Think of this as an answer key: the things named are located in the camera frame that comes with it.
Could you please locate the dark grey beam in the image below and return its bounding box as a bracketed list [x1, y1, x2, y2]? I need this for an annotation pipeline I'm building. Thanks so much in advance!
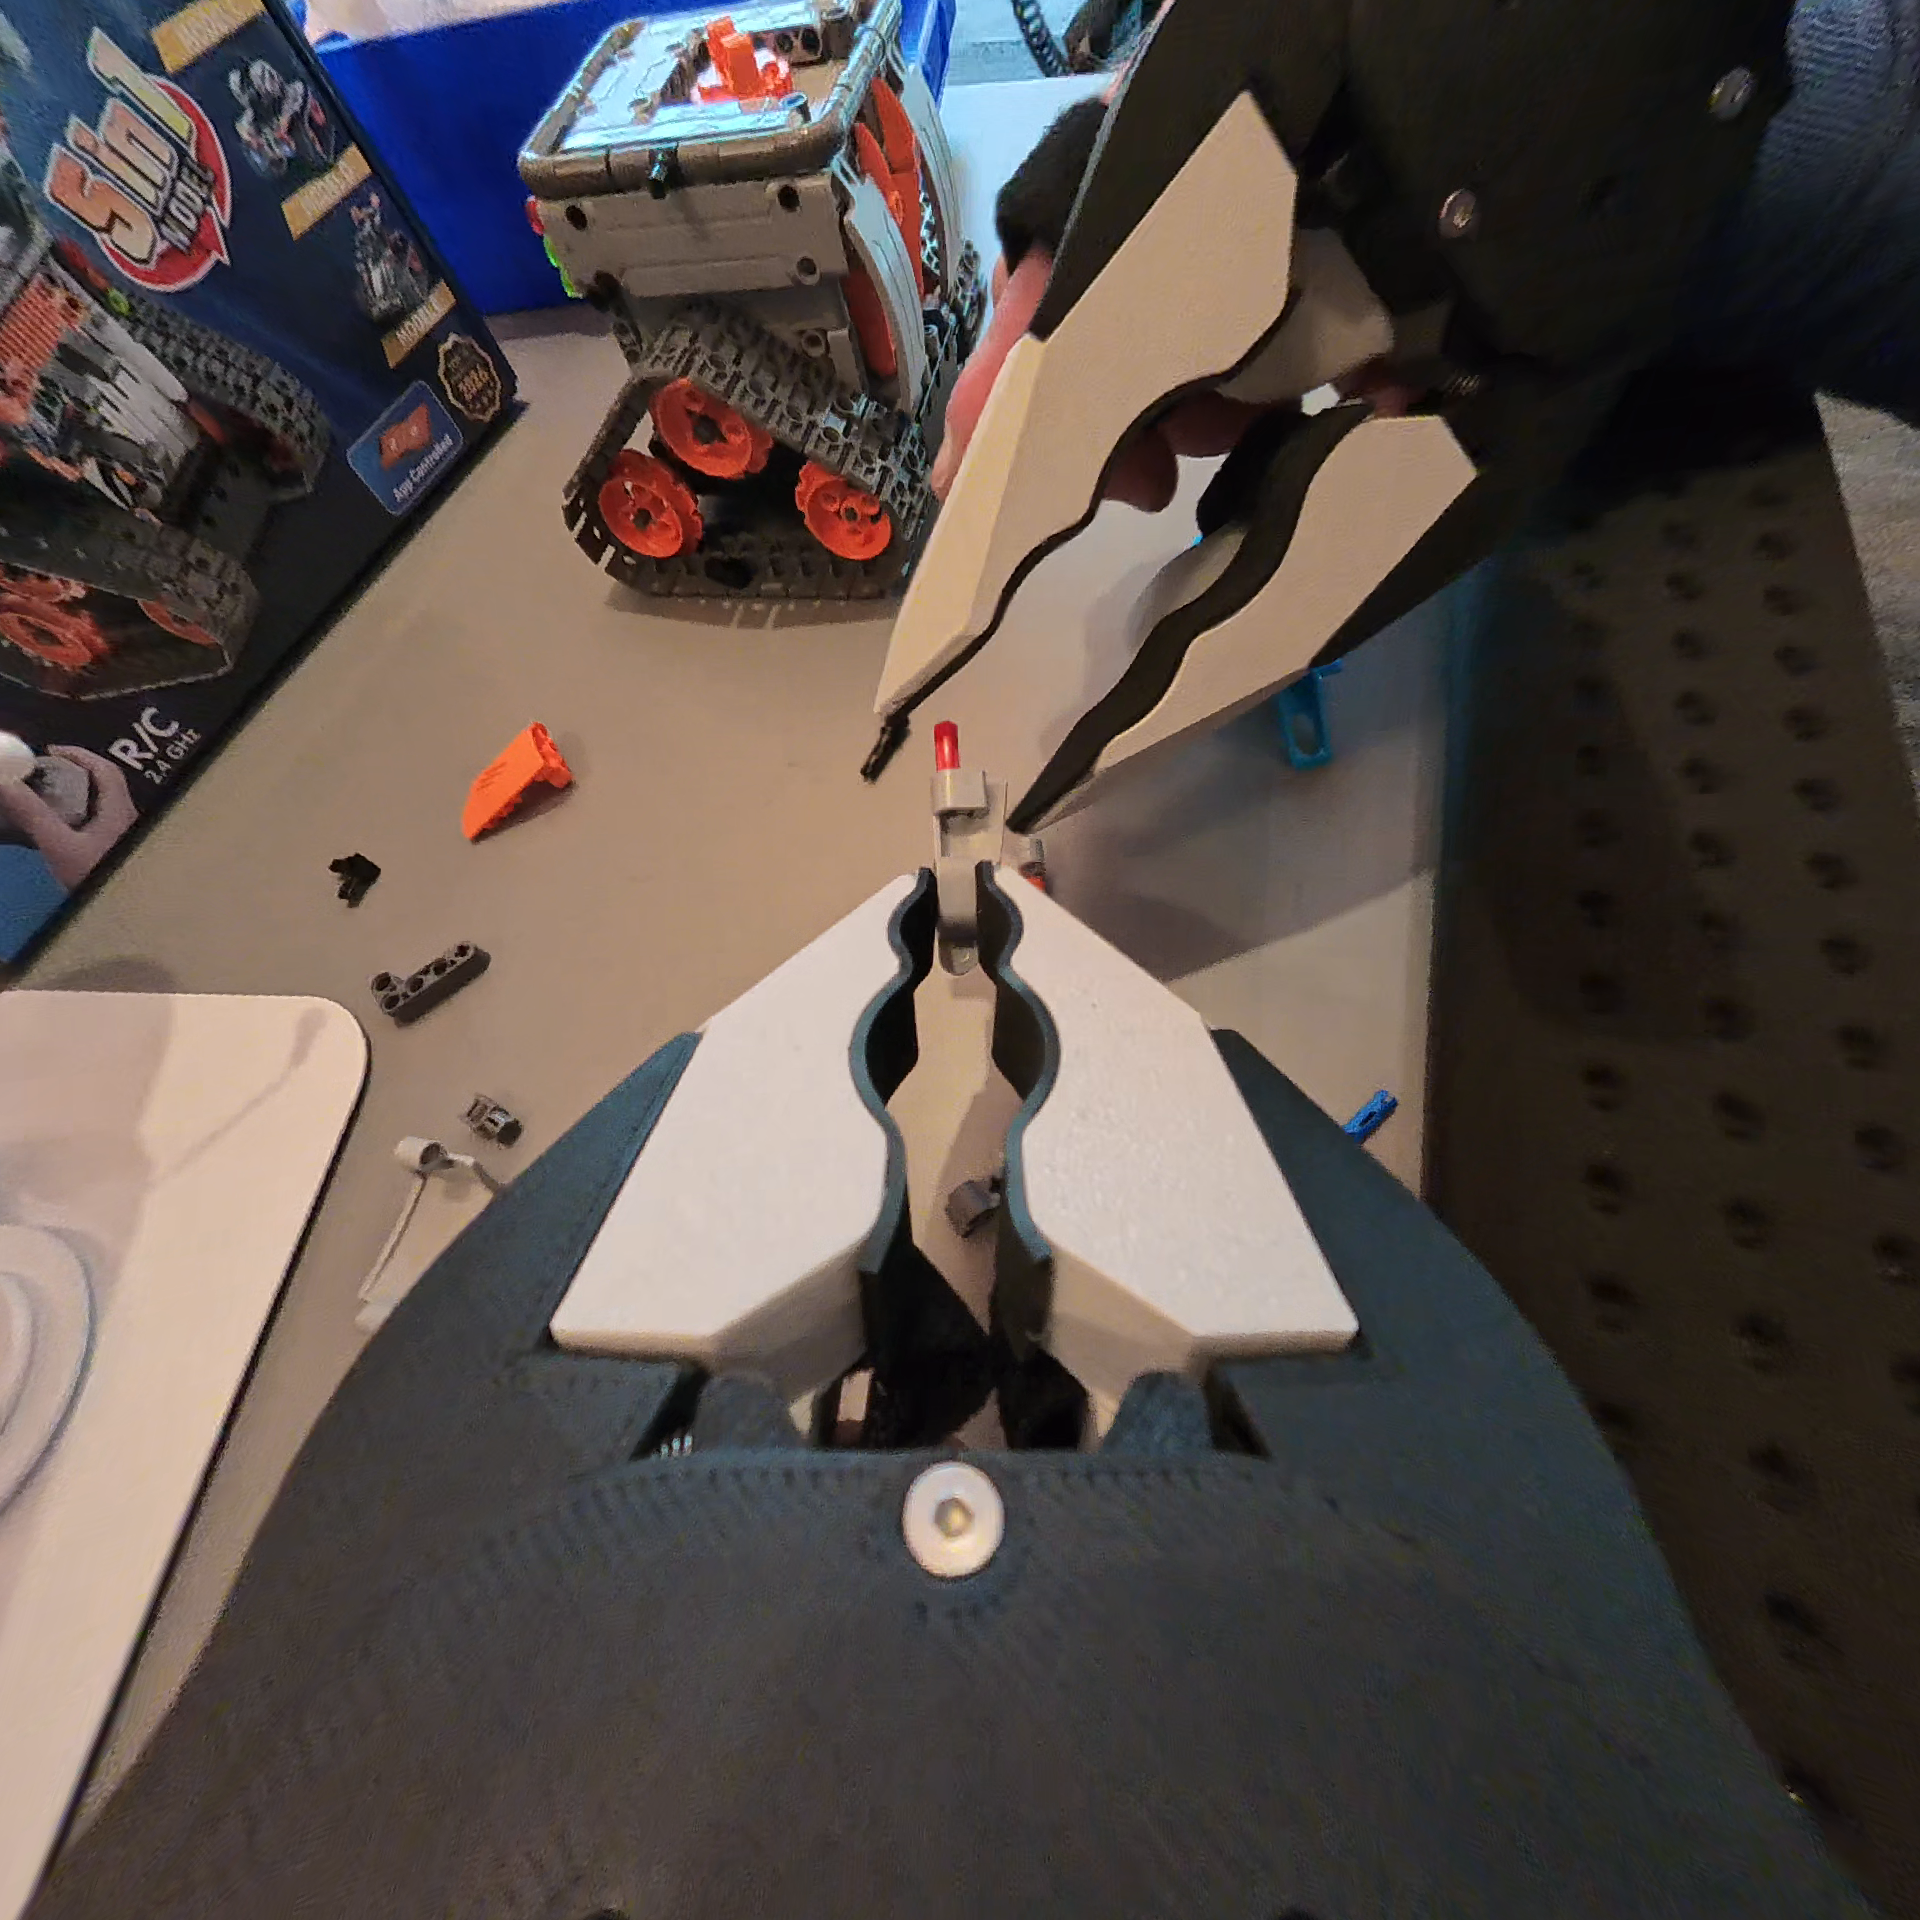
[370, 941, 494, 1029]

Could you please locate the person's right hand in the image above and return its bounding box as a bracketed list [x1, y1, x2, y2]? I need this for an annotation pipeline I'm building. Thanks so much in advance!
[930, 253, 1052, 501]

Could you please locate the orange brick with holes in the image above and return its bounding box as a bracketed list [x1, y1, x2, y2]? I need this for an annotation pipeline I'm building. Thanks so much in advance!
[460, 721, 579, 843]

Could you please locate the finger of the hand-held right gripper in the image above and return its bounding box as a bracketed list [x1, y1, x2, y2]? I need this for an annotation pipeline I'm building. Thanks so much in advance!
[874, 91, 1400, 719]
[1009, 415, 1485, 834]

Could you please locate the tracked toy vehicle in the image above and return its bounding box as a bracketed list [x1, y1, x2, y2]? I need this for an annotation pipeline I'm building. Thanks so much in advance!
[517, 0, 993, 606]

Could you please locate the blue toy box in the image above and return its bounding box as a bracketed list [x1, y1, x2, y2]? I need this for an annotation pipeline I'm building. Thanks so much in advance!
[0, 0, 523, 966]

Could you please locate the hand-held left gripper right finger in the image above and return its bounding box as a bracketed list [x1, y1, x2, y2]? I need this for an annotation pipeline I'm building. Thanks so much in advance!
[982, 865, 1362, 1405]

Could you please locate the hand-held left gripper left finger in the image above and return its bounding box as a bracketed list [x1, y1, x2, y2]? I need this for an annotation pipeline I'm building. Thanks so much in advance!
[550, 867, 935, 1405]

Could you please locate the grey curved panel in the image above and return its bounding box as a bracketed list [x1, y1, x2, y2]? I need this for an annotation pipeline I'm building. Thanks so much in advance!
[355, 1135, 507, 1332]

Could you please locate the black studded mat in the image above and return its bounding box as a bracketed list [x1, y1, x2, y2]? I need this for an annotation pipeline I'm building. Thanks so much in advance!
[1423, 406, 1920, 1920]

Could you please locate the blue tote with white paper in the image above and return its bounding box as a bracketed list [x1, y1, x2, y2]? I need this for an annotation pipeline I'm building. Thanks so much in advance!
[312, 0, 962, 321]

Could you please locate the person's right forearm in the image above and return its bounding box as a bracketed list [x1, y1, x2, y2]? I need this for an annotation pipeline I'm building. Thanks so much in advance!
[1753, 0, 1920, 411]

